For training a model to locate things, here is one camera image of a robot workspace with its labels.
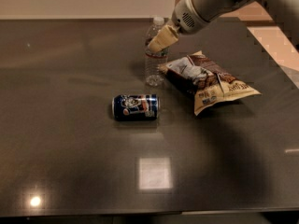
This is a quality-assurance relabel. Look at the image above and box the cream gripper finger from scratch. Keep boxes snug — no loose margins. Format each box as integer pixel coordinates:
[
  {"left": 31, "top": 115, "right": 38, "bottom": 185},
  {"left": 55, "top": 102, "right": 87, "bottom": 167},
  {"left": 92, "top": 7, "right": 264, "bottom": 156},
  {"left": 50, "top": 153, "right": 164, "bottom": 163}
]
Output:
[{"left": 148, "top": 25, "right": 178, "bottom": 53}]

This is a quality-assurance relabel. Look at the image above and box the clear plastic water bottle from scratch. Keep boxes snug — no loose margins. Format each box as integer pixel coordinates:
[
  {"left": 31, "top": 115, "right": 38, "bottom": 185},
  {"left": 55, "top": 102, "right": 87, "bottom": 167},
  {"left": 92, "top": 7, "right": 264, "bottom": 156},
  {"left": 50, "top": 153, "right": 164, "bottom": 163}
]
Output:
[{"left": 145, "top": 17, "right": 168, "bottom": 87}]

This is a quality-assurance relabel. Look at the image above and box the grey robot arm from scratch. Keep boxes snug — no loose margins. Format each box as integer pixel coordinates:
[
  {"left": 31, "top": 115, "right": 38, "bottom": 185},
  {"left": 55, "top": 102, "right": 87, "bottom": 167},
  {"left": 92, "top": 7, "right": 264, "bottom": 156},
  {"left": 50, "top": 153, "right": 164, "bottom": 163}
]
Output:
[{"left": 148, "top": 0, "right": 299, "bottom": 53}]

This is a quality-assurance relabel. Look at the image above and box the brown chip bag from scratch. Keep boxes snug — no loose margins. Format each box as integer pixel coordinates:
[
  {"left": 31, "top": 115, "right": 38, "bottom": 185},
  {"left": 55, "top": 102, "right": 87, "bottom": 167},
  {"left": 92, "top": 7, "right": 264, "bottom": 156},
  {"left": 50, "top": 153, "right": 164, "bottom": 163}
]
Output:
[{"left": 159, "top": 51, "right": 260, "bottom": 116}]

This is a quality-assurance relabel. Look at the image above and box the blue soda can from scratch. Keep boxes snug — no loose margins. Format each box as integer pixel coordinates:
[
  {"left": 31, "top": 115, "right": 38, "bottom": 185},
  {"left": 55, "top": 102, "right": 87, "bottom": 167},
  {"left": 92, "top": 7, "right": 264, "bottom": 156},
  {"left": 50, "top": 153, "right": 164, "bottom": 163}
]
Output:
[{"left": 111, "top": 94, "right": 160, "bottom": 121}]

